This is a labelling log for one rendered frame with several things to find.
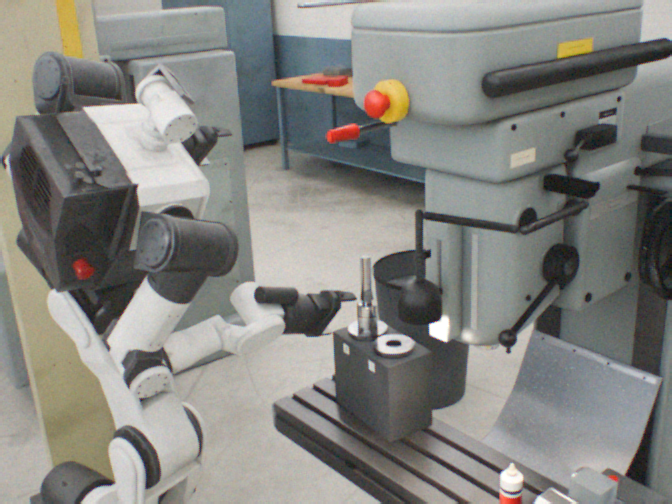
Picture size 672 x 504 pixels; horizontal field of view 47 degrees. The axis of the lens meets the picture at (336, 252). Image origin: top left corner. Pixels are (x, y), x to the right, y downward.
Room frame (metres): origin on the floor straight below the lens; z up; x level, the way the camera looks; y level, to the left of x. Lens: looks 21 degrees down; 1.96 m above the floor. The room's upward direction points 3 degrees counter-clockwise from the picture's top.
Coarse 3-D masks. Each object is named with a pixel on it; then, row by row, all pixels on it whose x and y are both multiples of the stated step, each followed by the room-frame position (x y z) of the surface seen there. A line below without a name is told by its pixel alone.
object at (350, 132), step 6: (348, 126) 1.19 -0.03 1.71; (354, 126) 1.20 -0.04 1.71; (360, 126) 1.21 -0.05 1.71; (366, 126) 1.22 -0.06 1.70; (372, 126) 1.22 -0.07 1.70; (378, 126) 1.23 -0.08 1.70; (384, 126) 1.24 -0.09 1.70; (390, 126) 1.25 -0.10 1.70; (330, 132) 1.17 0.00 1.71; (336, 132) 1.17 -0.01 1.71; (342, 132) 1.18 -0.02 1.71; (348, 132) 1.18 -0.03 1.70; (354, 132) 1.19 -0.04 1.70; (360, 132) 1.21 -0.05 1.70; (366, 132) 1.22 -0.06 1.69; (330, 138) 1.17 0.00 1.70; (336, 138) 1.17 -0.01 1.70; (342, 138) 1.18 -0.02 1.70; (348, 138) 1.19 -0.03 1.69; (354, 138) 1.20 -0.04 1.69
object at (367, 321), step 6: (360, 312) 1.57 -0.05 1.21; (366, 312) 1.57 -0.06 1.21; (372, 312) 1.57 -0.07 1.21; (360, 318) 1.57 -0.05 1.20; (366, 318) 1.57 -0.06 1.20; (372, 318) 1.57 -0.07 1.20; (360, 324) 1.57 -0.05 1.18; (366, 324) 1.57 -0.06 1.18; (372, 324) 1.57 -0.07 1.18; (360, 330) 1.57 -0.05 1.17; (366, 330) 1.57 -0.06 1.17; (372, 330) 1.57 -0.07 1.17
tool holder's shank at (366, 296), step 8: (360, 256) 1.59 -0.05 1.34; (368, 256) 1.59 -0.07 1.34; (360, 264) 1.58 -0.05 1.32; (368, 264) 1.58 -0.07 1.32; (360, 272) 1.59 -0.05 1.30; (368, 272) 1.58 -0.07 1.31; (368, 280) 1.58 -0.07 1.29; (368, 288) 1.58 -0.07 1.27; (360, 296) 1.58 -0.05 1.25; (368, 296) 1.57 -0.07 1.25; (368, 304) 1.58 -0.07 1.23
